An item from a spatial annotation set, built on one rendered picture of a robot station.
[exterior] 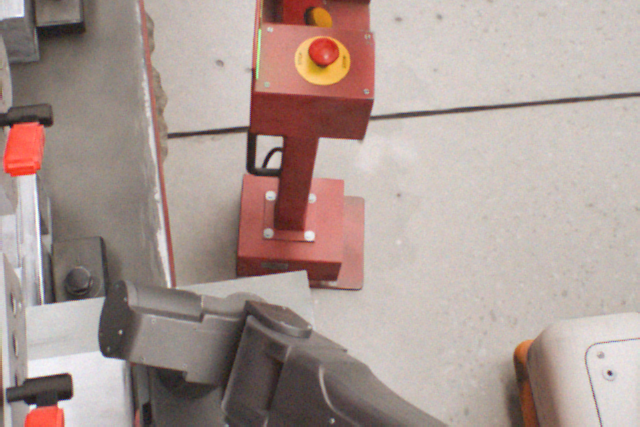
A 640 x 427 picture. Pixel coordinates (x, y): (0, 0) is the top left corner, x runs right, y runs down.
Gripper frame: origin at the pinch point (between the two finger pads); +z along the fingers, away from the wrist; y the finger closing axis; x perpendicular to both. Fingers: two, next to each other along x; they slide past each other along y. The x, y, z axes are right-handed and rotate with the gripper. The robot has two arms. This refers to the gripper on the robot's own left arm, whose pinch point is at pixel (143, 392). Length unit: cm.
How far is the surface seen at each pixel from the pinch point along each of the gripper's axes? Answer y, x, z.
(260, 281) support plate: -9.5, 10.9, -4.2
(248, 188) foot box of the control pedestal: -57, 57, 71
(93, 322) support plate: -7.3, -3.0, 3.1
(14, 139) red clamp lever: -11.5, -18.2, -22.8
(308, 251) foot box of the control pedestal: -43, 65, 67
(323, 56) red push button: -44, 31, 7
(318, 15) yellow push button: -56, 36, 13
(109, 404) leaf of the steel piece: 0.5, -2.2, 2.4
